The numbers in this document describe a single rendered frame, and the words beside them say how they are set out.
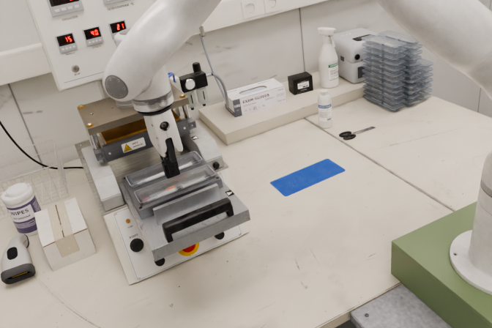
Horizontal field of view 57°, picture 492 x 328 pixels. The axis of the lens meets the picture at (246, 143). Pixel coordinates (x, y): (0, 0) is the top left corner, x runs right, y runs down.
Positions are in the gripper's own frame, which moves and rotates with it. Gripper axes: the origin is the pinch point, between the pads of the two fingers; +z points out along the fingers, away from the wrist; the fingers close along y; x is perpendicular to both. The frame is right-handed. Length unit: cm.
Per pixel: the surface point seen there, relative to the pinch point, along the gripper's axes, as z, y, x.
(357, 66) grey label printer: 18, 55, -98
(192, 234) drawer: 7.9, -15.1, 2.2
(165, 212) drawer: 5.1, -8.1, 5.3
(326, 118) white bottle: 26, 39, -69
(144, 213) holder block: 6.2, -3.8, 8.9
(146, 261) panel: 25.4, 4.2, 11.3
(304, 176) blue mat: 30, 17, -44
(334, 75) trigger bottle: 20, 59, -88
